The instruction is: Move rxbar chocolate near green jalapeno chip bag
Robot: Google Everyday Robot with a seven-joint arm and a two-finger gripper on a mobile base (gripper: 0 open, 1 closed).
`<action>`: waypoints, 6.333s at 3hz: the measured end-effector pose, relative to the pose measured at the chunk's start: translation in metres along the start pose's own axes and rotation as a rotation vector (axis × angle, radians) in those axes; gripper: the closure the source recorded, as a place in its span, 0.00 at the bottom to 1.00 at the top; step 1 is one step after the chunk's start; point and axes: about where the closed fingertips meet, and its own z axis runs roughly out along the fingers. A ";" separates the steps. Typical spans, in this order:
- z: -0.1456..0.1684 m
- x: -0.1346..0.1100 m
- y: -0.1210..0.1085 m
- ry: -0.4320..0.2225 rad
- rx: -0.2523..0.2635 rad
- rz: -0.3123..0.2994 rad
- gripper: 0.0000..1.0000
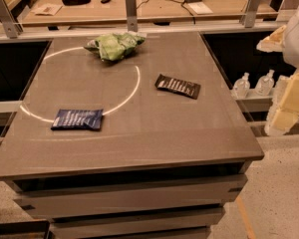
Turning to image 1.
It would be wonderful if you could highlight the clear sanitizer bottle left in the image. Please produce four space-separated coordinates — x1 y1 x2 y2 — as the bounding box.
232 73 250 99

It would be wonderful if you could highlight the clear sanitizer bottle right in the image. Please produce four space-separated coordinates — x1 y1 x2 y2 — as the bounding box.
255 70 274 96

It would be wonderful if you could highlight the grey metal bracket middle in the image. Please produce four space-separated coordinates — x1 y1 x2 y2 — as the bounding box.
125 0 138 32

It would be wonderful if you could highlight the black object on desk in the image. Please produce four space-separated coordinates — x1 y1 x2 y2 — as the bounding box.
62 0 91 6

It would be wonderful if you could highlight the grey metal bracket right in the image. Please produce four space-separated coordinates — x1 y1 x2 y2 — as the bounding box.
240 0 261 28

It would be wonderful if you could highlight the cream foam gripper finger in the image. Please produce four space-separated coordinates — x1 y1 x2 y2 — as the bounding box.
264 70 299 136
256 25 286 53

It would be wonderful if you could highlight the clear sanitizer bottle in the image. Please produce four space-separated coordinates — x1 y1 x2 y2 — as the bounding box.
255 70 274 96
232 73 250 99

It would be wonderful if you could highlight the paper sheet on desk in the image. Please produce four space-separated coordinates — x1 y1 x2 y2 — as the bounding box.
34 4 62 16

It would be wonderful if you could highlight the dark blue snack packet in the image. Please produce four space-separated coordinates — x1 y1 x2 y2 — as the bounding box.
51 110 103 130

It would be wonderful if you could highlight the white paper booklet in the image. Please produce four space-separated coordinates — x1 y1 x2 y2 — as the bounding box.
188 2 212 15

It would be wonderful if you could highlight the grey drawer cabinet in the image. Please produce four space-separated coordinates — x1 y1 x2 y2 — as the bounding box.
10 163 247 239

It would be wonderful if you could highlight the green jalapeno chip bag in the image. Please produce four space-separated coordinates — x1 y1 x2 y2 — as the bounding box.
84 32 146 62

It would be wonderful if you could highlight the small black remote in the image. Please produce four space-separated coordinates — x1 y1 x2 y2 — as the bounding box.
101 0 111 4

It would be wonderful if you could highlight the grey metal bracket left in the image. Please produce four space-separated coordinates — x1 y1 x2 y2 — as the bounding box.
0 0 23 39

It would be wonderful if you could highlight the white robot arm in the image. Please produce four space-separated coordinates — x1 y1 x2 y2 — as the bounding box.
256 9 299 136

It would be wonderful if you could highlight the grey metal bracket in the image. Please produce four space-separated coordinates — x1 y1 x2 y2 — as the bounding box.
240 0 261 28
0 0 23 39
125 0 138 32

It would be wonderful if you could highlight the brown rxbar chocolate wrapper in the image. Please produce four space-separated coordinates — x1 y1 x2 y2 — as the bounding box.
154 75 200 100

